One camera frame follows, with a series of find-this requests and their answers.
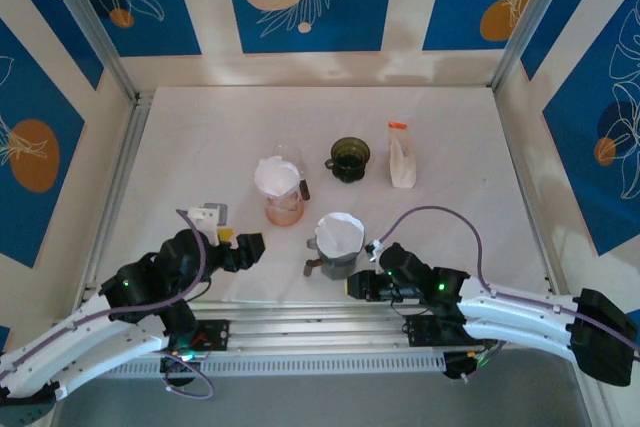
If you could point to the orange glass carafe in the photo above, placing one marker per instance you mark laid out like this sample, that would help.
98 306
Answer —
282 217

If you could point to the white paper coffee filter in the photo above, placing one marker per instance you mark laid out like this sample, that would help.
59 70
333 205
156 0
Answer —
275 177
340 234

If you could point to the dark green coffee dripper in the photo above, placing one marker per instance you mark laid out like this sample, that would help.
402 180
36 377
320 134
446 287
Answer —
350 159

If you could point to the filter bag orange strip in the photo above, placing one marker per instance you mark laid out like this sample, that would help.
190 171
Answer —
401 162

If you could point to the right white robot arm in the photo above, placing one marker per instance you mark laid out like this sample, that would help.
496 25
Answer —
515 304

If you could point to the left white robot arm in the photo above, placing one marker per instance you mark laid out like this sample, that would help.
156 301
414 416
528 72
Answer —
60 342

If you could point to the black controller box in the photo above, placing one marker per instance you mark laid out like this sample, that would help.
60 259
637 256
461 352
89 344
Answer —
180 364
460 367

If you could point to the aluminium front mounting rail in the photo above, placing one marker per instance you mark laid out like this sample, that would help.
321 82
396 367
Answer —
320 327

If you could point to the aluminium side rail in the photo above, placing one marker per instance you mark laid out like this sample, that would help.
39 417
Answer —
120 182

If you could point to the aluminium frame post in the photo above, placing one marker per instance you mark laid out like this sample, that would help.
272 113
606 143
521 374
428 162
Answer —
530 17
90 22

